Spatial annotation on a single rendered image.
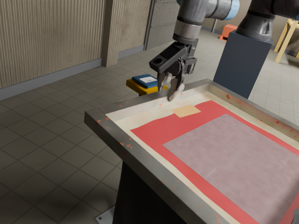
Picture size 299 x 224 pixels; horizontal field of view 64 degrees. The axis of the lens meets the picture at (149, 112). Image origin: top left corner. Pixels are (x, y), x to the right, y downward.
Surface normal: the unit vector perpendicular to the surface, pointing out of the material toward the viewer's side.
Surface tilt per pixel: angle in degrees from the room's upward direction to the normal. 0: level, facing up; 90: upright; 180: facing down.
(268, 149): 2
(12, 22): 90
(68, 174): 0
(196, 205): 2
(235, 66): 90
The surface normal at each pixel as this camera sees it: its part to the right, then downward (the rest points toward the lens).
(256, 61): -0.45, 0.37
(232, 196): 0.21, -0.83
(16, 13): 0.87, 0.37
